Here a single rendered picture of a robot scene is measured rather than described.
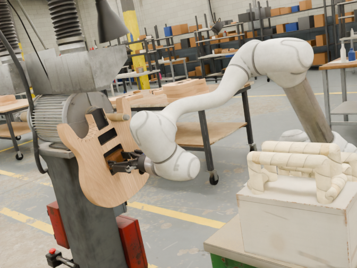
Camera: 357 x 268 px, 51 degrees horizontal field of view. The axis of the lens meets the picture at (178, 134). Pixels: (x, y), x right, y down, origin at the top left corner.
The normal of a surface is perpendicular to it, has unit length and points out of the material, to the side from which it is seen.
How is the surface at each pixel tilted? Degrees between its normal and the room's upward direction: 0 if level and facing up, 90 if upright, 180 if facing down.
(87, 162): 87
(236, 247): 0
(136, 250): 90
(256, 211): 90
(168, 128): 82
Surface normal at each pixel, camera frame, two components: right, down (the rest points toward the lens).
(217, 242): -0.18, -0.95
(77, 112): 0.64, 0.01
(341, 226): -0.61, 0.29
